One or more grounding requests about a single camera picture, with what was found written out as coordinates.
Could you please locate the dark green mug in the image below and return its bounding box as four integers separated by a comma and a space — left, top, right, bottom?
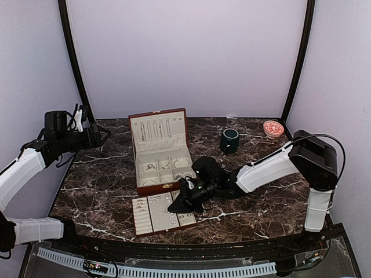
219, 129, 239, 155

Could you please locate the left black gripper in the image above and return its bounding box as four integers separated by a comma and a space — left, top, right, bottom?
57, 125, 111, 153

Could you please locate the grey slotted cable duct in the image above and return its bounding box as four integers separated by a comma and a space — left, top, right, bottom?
37, 248, 277, 277

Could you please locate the red wooden jewelry box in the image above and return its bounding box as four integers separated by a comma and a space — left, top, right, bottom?
128, 108, 196, 196

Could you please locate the left black frame post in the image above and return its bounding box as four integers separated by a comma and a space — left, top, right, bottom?
58, 0, 95, 124

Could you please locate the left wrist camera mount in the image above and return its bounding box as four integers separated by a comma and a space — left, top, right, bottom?
43, 104, 88, 138

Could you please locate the silver bangle with charm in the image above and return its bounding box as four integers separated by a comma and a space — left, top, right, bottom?
173, 157, 191, 169

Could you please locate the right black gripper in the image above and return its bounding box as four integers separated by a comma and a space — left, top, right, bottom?
168, 180, 219, 213

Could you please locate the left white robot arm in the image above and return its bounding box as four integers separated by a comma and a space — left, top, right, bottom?
1, 125, 111, 253

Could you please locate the black frame post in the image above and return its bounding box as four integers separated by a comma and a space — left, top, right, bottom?
280, 0, 316, 126
58, 0, 95, 124

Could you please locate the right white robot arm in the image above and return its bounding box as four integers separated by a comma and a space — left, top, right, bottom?
167, 130, 344, 251

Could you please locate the right black frame post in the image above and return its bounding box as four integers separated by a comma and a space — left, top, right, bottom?
280, 0, 316, 126

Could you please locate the red white patterned bowl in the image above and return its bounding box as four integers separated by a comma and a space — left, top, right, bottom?
263, 120, 285, 138

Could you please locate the pile of silver bangles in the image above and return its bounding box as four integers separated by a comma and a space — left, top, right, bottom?
174, 172, 193, 181

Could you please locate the red jewelry tray insert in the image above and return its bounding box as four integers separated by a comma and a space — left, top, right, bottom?
132, 190, 197, 237

